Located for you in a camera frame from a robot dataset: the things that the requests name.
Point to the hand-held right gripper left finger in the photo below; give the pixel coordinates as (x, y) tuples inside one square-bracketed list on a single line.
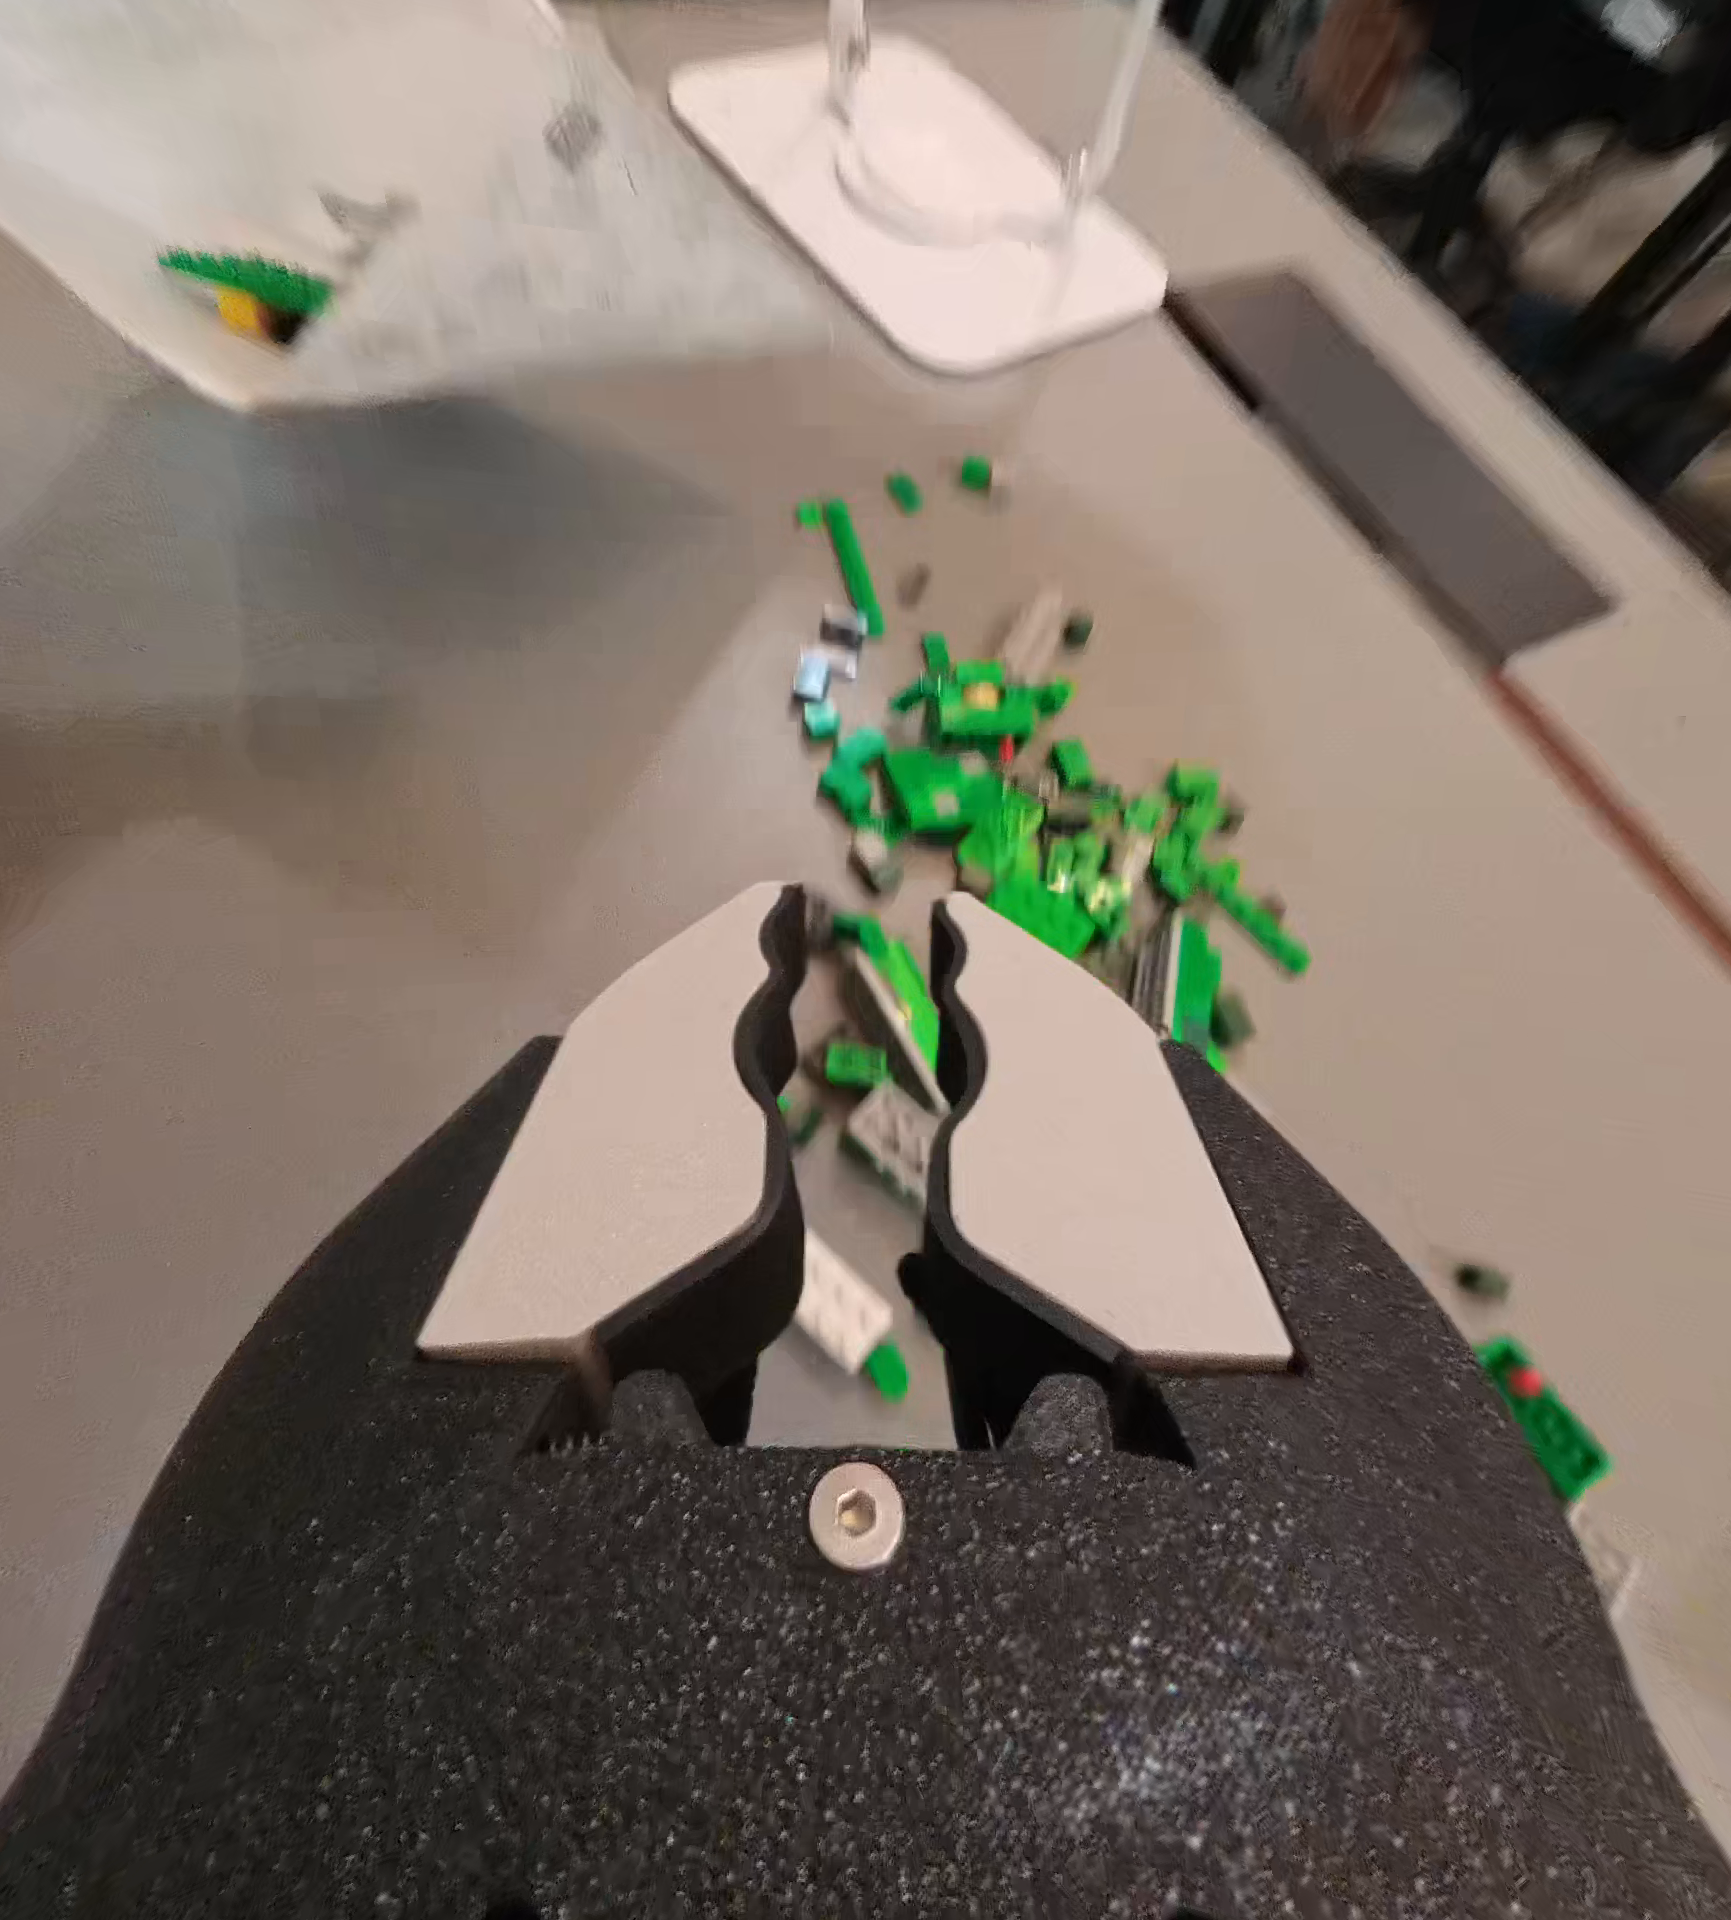
[(626, 1170)]

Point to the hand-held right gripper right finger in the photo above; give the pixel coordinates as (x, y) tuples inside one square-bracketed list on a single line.
[(1090, 1184)]

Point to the pile of green toy bricks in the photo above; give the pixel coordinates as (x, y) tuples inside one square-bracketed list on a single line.
[(1060, 900)]

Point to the light grey studded brick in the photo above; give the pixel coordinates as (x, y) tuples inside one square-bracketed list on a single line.
[(892, 1136)]

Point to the white studded brick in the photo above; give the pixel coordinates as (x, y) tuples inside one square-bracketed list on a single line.
[(842, 1308)]

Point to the tiny dark piece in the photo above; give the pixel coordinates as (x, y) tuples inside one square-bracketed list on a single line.
[(1480, 1283)]

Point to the green and white assembled panel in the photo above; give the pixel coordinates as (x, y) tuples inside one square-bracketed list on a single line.
[(940, 793)]

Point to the green build with gold piece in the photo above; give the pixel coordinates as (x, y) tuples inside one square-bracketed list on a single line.
[(982, 704)]

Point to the green plate with red stud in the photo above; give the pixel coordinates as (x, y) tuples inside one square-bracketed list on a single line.
[(1548, 1424)]

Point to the light grey studded plate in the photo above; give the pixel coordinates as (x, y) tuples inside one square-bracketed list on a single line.
[(1034, 630)]

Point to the dark grey sloped brick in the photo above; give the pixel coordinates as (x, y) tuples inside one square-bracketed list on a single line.
[(842, 627)]

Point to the long green studded plate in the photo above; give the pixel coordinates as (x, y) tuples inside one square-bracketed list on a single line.
[(854, 566)]

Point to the green and white curved piece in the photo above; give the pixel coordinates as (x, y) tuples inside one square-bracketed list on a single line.
[(976, 474)]

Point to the white monitor stand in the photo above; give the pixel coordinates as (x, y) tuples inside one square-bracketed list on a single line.
[(940, 271)]

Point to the white instruction booklet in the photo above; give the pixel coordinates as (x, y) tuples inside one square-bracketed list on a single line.
[(430, 151)]

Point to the dark background furniture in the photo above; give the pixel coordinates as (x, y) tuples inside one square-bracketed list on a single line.
[(1556, 165)]

